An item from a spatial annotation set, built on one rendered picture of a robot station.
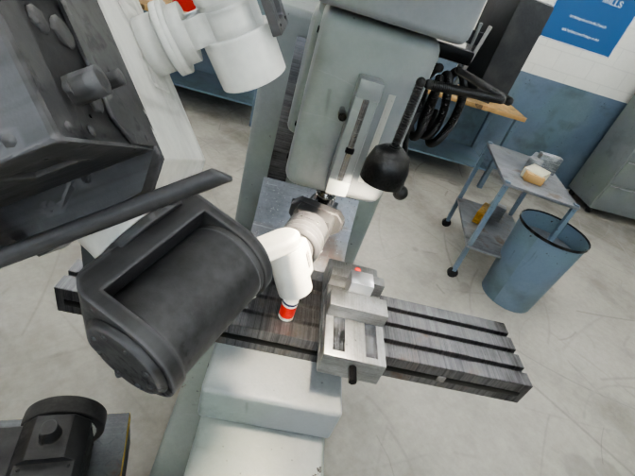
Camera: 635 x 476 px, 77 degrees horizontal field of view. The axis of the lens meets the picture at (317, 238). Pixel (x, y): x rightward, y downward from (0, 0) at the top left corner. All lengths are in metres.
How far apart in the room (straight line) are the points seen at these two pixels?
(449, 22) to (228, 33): 0.38
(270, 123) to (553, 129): 5.02
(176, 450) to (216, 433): 0.56
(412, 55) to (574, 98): 5.25
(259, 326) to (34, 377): 1.27
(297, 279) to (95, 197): 0.44
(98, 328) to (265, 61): 0.26
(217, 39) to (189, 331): 0.25
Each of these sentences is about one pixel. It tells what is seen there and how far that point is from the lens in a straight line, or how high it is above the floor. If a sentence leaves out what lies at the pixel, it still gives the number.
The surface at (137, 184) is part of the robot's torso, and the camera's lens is 0.32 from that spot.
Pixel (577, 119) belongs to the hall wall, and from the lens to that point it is 6.04.
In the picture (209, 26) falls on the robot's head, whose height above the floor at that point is 1.61.
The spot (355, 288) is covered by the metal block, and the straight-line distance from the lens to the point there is 1.02.
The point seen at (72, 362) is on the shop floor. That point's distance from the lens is 2.11.
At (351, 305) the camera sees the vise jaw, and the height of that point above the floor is 1.03.
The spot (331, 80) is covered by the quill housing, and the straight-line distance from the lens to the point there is 0.71.
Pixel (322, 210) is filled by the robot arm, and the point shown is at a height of 1.26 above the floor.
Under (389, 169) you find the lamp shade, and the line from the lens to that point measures 0.62.
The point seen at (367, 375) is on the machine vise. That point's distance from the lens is 0.99.
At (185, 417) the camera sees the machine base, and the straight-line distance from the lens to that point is 1.69.
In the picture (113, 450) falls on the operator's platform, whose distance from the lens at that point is 1.43.
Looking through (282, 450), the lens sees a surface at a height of 0.72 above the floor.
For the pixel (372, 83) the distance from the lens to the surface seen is 0.67.
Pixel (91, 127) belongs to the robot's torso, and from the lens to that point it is 0.24.
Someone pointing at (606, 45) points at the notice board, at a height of 1.68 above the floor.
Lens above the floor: 1.69
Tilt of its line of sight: 35 degrees down
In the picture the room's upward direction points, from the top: 18 degrees clockwise
